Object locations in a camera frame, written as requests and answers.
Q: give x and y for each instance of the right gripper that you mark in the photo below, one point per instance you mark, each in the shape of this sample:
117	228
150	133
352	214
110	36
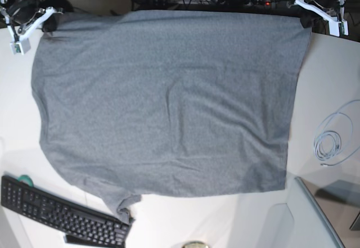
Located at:
24	12

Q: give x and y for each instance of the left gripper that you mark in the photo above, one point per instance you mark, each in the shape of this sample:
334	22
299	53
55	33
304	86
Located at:
317	3

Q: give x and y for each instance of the grey t-shirt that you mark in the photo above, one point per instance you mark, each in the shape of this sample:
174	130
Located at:
171	103

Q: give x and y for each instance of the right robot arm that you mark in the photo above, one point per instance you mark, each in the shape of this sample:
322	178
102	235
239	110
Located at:
48	26

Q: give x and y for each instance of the black power strip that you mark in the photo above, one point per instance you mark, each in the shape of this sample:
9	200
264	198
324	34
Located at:
267	4

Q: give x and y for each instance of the green tape roll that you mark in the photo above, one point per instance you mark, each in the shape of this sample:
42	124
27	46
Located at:
26	180

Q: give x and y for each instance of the black keyboard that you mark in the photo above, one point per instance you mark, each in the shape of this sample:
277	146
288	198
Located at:
93	227

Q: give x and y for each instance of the round metal tin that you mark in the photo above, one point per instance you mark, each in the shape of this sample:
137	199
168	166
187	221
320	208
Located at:
195	244

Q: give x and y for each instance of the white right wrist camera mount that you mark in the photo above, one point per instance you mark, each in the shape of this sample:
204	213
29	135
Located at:
20	43

